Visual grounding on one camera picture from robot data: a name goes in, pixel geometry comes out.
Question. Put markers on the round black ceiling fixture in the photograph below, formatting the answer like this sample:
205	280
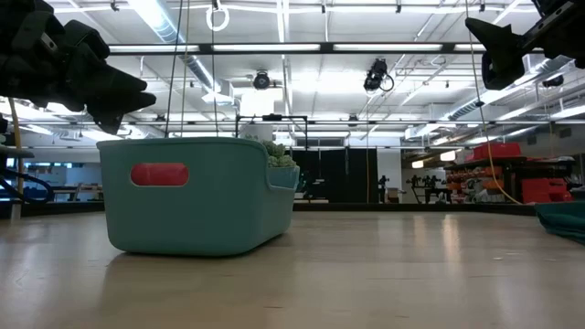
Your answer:
261	80

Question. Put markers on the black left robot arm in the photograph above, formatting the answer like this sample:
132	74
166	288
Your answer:
7	45

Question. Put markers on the teal plastic tupperware container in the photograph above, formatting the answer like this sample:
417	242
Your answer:
196	210

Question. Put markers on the red storage bins shelf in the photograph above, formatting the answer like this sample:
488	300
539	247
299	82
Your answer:
496	151

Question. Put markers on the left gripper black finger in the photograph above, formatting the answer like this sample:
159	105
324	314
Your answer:
116	107
114	75

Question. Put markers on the black overhead camera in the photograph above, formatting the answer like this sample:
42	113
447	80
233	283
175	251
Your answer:
377	75

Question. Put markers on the green artificial plant ball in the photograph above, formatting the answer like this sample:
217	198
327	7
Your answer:
279	153

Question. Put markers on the black background stand frame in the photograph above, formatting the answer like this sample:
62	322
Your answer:
272	117

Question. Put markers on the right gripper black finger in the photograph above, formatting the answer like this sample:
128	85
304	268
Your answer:
498	68
496	34

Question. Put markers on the dark green folded cloth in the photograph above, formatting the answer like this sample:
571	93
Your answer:
564	221

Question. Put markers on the black aluminium table frame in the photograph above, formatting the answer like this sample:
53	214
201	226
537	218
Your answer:
411	208

